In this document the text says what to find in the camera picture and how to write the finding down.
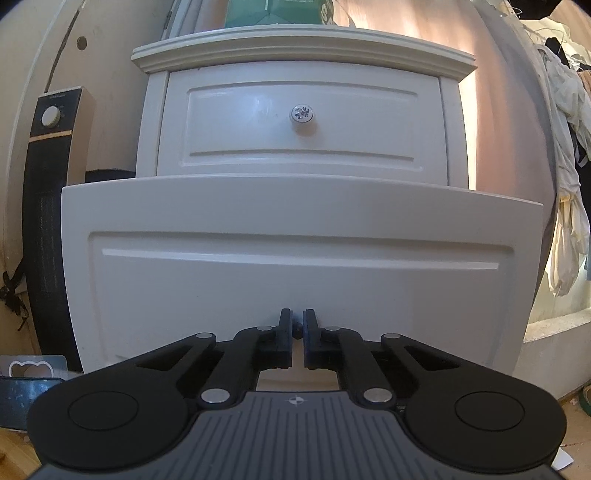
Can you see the white moulded frame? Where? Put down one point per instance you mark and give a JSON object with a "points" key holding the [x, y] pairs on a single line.
{"points": [[178, 18]]}

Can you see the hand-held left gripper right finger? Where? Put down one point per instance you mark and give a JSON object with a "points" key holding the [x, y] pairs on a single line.
{"points": [[310, 341]]}

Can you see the dark flat object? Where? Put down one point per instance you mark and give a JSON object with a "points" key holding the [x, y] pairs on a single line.
{"points": [[23, 399]]}

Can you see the white bed base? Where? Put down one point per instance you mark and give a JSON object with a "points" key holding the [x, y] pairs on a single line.
{"points": [[558, 350]]}

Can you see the white paper scrap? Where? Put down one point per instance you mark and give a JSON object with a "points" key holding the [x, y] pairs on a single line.
{"points": [[562, 459]]}

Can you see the white wooden nightstand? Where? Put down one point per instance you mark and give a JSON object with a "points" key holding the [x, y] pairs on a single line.
{"points": [[304, 50]]}

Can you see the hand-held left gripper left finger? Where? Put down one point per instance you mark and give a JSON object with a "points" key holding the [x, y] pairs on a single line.
{"points": [[286, 341]]}

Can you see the rack of hanging clothes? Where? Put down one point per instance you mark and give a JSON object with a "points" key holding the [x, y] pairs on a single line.
{"points": [[570, 161]]}

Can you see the card with heart shape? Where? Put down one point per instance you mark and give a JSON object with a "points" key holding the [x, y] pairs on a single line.
{"points": [[32, 367]]}

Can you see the beige wooden door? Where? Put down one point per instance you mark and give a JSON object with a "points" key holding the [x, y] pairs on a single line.
{"points": [[27, 69]]}

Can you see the floral ceramic drawer knob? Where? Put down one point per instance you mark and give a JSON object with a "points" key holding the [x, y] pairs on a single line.
{"points": [[303, 115]]}

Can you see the green paper gift bag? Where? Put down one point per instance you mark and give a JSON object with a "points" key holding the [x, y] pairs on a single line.
{"points": [[277, 11]]}

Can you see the grey curtain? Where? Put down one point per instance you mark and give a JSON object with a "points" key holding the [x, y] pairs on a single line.
{"points": [[526, 138]]}

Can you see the white drawer with floral knob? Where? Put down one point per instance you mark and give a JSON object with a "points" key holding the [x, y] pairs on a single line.
{"points": [[258, 120]]}

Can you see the black tower heater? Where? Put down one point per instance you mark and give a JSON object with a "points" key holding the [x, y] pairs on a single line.
{"points": [[48, 230]]}

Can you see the pink curtain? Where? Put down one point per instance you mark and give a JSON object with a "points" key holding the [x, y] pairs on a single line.
{"points": [[415, 23]]}

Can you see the white drawer with small knob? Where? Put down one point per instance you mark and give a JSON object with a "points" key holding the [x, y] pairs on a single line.
{"points": [[295, 240]]}

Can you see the small dark drawer knob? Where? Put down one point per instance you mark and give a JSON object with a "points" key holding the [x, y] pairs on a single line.
{"points": [[298, 328]]}

